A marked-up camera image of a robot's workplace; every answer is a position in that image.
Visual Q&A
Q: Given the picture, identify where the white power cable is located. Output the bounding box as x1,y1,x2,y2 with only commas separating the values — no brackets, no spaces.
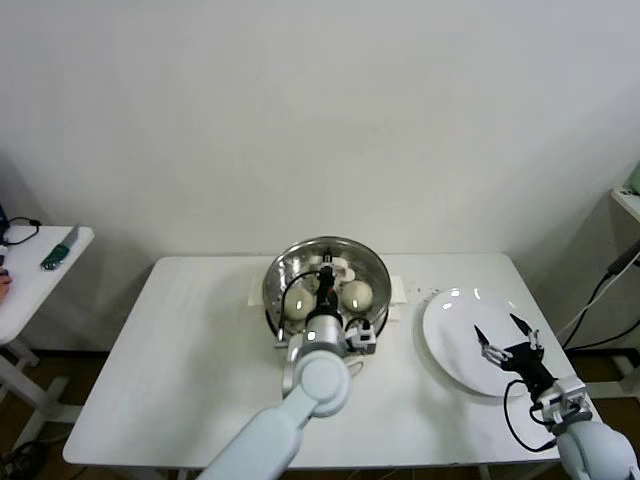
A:
557,273,614,344

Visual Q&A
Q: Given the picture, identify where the white round plate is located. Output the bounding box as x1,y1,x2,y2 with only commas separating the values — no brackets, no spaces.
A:
422,287,547,399

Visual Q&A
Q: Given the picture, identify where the white side table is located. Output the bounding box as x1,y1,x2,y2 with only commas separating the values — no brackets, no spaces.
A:
0,224,95,441

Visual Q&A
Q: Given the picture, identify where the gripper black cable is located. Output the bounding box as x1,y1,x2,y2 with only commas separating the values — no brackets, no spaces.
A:
277,269,326,346
502,379,559,454

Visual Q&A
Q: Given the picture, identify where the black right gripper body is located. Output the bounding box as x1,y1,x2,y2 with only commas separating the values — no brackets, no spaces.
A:
499,342,551,396

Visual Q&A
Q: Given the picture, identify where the white shelf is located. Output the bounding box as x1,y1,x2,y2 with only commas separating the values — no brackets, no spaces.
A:
608,189,640,226

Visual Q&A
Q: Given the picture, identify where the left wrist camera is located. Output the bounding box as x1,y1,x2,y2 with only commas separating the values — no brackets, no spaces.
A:
344,319,377,356

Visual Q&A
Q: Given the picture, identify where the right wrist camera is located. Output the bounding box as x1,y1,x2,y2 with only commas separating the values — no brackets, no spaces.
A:
532,377,591,434

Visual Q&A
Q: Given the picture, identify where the black power cable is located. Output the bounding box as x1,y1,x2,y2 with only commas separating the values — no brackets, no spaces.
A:
562,274,640,351

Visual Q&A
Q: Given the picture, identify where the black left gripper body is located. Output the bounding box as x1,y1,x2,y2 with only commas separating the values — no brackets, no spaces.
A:
315,268,342,316

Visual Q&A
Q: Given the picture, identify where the floor cable bundle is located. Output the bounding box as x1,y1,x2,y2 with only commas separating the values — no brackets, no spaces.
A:
0,439,51,480

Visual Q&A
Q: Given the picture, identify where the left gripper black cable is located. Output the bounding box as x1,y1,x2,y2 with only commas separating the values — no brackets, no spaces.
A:
277,269,326,346

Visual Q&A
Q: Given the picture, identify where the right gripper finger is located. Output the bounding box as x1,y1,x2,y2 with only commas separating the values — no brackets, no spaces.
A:
508,312,544,354
473,325,512,364

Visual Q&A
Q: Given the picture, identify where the green handled knife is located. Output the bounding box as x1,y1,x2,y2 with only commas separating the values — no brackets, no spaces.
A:
39,223,81,271

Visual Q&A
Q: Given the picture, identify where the stainless steel steamer basket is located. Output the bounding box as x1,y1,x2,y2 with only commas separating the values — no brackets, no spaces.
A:
248,238,409,346

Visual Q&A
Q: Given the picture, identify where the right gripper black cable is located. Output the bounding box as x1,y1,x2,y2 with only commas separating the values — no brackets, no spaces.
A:
502,379,559,454

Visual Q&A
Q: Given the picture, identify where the black looped cable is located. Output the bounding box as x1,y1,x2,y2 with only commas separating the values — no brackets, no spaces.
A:
0,215,42,247

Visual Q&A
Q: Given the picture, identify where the glass pot lid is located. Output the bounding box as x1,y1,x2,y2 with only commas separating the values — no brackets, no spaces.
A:
263,235,392,346

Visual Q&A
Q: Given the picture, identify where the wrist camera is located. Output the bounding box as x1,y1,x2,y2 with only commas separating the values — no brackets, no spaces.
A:
344,319,377,356
532,377,591,434

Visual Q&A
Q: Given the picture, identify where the black power plug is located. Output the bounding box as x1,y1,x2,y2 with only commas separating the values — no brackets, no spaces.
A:
607,249,640,279

